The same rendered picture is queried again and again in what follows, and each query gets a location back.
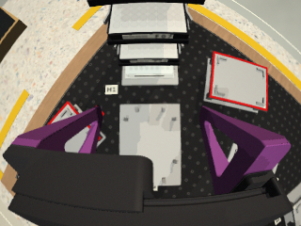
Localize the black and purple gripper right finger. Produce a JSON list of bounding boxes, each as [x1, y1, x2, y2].
[[199, 106, 291, 195]]

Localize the white microplate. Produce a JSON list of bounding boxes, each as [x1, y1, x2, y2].
[[125, 66, 174, 79]]

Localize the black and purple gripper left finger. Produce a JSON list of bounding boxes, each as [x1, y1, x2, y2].
[[11, 105, 103, 153]]

